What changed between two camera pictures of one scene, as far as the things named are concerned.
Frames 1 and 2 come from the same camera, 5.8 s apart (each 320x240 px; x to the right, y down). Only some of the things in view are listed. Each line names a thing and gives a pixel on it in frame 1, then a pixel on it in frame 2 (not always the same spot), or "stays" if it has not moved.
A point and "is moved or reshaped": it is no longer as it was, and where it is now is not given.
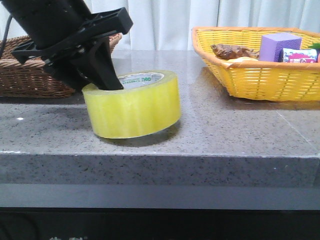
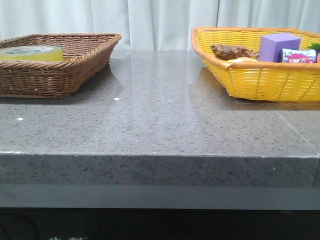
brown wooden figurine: x=229 y=52 stays
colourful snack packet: x=295 y=55 stays
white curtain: x=167 y=25 stays
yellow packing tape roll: x=150 y=101 is moved or reshaped
